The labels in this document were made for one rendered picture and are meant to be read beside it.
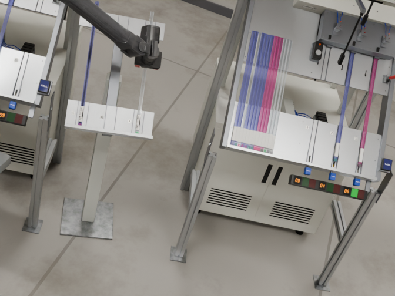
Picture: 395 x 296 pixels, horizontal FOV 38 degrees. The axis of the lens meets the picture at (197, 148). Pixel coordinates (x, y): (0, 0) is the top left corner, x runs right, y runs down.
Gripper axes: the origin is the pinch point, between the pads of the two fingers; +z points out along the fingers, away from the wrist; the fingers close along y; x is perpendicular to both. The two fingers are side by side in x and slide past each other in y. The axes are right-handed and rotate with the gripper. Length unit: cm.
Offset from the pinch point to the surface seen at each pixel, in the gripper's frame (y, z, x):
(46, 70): 38.4, 8.1, 6.9
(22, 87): 46.7, 9.3, 14.6
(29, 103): 43.1, 7.8, 20.8
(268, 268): -78, 53, 82
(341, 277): -118, 53, 83
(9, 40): 61, 61, -17
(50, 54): 37.5, 8.5, -0.1
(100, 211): 8, 69, 62
